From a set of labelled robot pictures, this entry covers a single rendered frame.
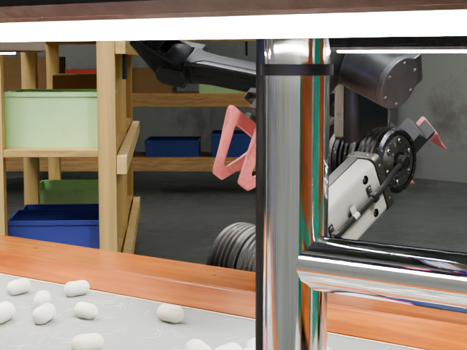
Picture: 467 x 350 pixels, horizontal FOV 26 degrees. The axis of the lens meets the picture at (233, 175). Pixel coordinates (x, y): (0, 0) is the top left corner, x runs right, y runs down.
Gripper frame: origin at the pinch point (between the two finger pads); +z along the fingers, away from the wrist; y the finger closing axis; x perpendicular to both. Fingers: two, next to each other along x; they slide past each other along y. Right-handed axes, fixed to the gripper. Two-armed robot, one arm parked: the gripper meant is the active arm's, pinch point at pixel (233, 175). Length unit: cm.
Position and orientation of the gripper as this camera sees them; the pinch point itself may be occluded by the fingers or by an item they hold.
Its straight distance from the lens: 107.1
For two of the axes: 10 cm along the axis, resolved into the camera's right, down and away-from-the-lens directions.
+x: -7.4, -6.1, -2.9
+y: -2.8, -1.1, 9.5
